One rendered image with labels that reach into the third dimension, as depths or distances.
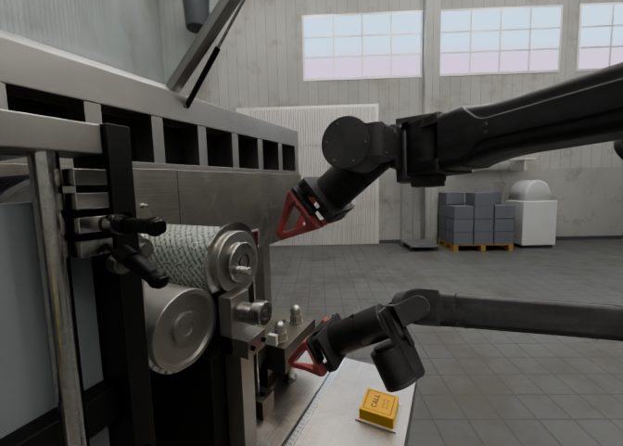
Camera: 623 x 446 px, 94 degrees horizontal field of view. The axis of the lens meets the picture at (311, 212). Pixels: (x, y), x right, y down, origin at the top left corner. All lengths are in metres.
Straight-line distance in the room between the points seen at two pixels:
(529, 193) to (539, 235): 0.86
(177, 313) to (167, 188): 0.45
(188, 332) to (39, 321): 0.27
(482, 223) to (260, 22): 6.21
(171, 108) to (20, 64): 0.31
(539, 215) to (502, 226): 0.86
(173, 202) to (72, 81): 0.34
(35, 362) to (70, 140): 0.16
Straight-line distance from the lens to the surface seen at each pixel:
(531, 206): 7.20
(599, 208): 9.08
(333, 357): 0.56
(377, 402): 0.75
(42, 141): 0.26
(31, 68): 0.78
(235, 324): 0.55
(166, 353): 0.51
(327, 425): 0.74
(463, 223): 6.35
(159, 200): 0.86
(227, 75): 7.32
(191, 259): 0.56
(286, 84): 7.00
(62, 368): 0.29
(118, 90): 0.85
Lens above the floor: 1.39
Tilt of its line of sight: 6 degrees down
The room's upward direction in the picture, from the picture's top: 1 degrees counter-clockwise
